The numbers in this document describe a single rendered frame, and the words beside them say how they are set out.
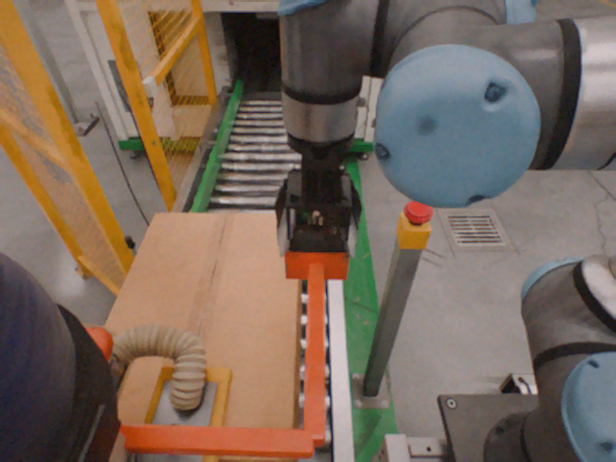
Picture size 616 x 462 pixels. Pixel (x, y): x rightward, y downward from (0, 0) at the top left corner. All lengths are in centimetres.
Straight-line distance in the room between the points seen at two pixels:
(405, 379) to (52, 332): 166
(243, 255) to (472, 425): 59
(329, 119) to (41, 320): 26
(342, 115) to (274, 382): 53
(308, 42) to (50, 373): 29
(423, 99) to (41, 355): 24
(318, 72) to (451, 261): 205
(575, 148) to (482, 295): 202
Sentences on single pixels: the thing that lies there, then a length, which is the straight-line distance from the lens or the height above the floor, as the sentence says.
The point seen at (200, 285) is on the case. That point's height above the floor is 95.
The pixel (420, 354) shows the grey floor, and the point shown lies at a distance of 192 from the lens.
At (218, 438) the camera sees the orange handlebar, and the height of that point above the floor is 125.
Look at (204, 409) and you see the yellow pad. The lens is 55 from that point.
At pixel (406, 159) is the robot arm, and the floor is 153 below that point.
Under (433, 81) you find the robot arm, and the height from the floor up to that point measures 157.
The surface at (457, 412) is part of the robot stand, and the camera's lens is 67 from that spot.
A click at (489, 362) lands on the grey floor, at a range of 201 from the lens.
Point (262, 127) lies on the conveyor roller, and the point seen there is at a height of 55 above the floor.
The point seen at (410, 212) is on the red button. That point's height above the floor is 104.
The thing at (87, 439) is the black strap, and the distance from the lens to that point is 31.
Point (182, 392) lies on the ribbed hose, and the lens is 53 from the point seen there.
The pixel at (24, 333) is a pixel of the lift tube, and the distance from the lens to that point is 26.
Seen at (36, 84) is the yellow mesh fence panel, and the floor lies 126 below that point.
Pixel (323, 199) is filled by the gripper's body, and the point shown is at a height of 138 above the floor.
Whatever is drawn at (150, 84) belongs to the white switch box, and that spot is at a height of 104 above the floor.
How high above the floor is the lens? 163
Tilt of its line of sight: 44 degrees down
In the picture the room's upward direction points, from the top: straight up
